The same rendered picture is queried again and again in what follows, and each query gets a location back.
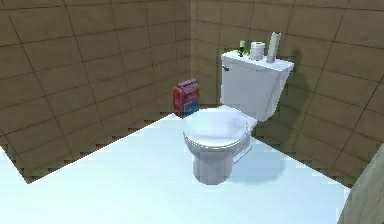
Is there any red plastic crate bin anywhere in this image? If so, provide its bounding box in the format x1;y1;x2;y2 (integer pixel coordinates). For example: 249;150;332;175
172;78;201;119

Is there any small green bottle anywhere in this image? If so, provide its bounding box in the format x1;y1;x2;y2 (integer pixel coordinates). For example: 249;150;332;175
238;40;250;57

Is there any white toilet paper roll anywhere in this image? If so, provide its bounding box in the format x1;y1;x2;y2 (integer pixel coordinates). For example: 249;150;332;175
249;41;267;61

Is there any beige rounded furniture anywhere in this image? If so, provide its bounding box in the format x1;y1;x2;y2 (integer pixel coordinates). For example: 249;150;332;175
336;142;384;224

